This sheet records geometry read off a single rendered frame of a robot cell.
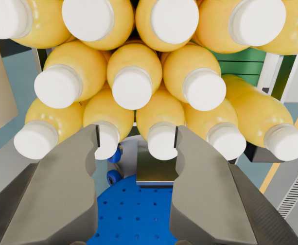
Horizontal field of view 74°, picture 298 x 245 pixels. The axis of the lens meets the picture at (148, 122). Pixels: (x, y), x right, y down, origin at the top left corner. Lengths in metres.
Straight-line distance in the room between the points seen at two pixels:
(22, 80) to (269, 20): 1.48
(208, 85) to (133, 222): 0.26
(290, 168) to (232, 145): 1.91
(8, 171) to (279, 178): 2.01
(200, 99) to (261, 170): 1.83
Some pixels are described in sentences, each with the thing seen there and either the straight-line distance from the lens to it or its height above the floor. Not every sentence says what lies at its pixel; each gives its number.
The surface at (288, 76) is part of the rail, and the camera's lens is 0.41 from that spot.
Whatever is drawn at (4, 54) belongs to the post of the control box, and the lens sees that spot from 0.42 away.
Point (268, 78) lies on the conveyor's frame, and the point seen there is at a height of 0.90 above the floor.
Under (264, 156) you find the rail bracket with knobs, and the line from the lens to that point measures 0.44.
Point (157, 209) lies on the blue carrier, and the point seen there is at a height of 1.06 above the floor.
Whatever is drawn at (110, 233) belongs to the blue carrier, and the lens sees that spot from 0.36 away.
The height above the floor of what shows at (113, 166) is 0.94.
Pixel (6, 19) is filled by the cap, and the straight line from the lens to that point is 0.21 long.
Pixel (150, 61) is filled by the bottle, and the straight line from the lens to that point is 0.23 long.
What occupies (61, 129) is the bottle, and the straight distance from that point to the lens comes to 0.27.
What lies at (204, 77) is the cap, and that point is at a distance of 0.20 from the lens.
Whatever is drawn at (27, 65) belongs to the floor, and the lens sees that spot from 1.51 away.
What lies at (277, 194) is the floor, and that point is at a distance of 2.32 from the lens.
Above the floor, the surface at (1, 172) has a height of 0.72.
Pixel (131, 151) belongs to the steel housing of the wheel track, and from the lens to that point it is 0.46.
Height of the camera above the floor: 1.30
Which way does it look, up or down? 62 degrees down
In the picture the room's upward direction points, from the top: 177 degrees clockwise
